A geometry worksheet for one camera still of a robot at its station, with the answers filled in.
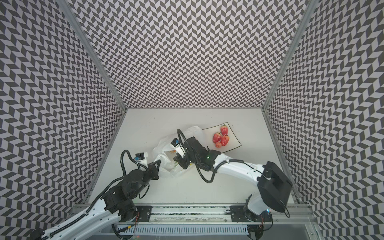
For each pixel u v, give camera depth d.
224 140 0.95
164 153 0.79
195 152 0.59
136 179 0.55
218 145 0.94
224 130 1.00
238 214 0.72
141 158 0.65
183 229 0.69
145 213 0.72
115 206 0.54
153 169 0.66
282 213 0.44
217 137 0.96
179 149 0.68
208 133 0.99
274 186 0.42
